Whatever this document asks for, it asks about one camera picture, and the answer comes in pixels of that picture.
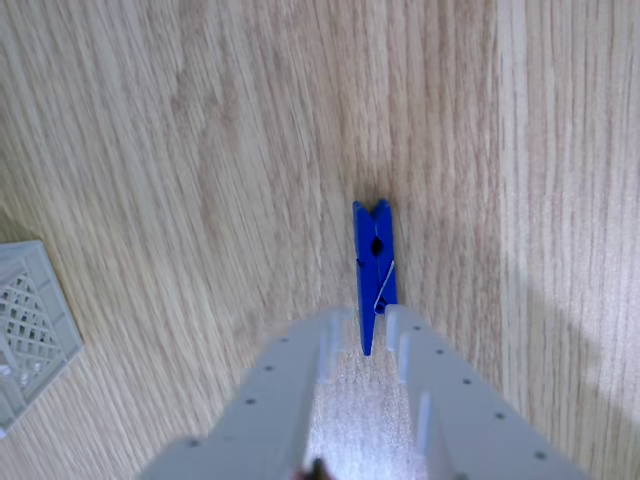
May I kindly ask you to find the blue clothes peg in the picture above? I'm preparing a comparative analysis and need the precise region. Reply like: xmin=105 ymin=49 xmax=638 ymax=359
xmin=351 ymin=198 xmax=400 ymax=358

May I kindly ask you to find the small white lattice crate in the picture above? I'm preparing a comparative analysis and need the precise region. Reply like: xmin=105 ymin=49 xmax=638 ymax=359
xmin=0 ymin=239 xmax=86 ymax=441

